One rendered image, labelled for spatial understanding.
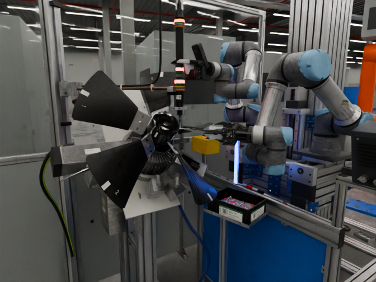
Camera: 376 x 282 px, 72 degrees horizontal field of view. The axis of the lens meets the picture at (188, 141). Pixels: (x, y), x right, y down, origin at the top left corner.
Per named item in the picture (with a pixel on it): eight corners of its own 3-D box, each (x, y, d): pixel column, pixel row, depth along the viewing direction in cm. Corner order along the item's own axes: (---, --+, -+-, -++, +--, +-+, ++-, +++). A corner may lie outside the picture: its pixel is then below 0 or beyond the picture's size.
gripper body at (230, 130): (220, 127, 104) (250, 128, 99) (225, 122, 111) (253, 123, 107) (220, 145, 106) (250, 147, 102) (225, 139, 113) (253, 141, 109)
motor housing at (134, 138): (129, 182, 114) (137, 169, 105) (117, 137, 123) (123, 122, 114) (174, 173, 127) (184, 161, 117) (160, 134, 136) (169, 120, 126)
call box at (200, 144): (191, 152, 165) (191, 136, 163) (203, 150, 171) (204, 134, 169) (206, 157, 152) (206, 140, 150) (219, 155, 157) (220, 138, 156)
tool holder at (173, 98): (164, 109, 111) (164, 86, 109) (172, 108, 118) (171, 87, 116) (183, 109, 108) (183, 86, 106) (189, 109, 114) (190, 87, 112)
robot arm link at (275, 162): (269, 167, 113) (271, 143, 111) (289, 174, 103) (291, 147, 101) (255, 170, 110) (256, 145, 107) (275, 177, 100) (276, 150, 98)
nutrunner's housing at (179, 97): (173, 115, 112) (172, 1, 103) (177, 114, 115) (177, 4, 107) (182, 115, 110) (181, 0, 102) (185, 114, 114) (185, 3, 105)
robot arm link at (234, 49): (245, 126, 175) (243, 43, 144) (223, 125, 179) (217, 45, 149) (247, 117, 184) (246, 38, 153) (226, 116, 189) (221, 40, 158)
